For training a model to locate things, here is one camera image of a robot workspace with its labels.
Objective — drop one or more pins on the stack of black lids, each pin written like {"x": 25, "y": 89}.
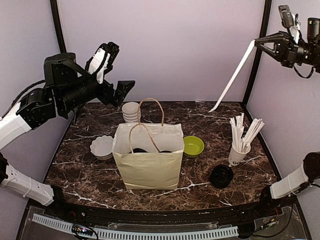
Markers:
{"x": 221, "y": 176}

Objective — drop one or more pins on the stack of white paper cups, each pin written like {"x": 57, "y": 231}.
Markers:
{"x": 131, "y": 112}

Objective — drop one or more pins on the grey slotted cable duct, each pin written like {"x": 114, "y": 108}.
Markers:
{"x": 134, "y": 232}

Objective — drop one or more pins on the bundle of wrapped straws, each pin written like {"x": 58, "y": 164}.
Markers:
{"x": 241, "y": 139}

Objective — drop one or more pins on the black plastic cup lid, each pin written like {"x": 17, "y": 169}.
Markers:
{"x": 138, "y": 150}

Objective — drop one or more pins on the beige paper bag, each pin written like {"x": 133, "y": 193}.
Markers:
{"x": 151, "y": 170}

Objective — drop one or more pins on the left black frame post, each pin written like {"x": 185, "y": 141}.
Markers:
{"x": 57, "y": 25}

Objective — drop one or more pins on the green bowl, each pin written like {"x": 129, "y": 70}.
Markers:
{"x": 193, "y": 146}

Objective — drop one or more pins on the white cup holding straws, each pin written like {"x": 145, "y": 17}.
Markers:
{"x": 236, "y": 157}

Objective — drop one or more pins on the right black frame post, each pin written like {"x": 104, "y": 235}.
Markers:
{"x": 258, "y": 54}

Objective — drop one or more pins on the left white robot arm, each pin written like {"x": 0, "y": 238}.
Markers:
{"x": 25, "y": 153}

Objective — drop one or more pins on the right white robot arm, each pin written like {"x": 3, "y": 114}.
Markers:
{"x": 310, "y": 168}

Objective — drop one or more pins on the black frame post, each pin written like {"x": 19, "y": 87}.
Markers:
{"x": 258, "y": 54}
{"x": 57, "y": 25}

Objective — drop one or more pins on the white scalloped bowl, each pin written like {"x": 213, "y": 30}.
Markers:
{"x": 101, "y": 147}

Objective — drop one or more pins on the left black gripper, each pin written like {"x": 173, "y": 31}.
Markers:
{"x": 106, "y": 97}

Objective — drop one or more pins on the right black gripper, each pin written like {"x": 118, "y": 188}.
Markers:
{"x": 285, "y": 50}

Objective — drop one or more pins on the black table edge rail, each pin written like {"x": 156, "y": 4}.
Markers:
{"x": 97, "y": 216}

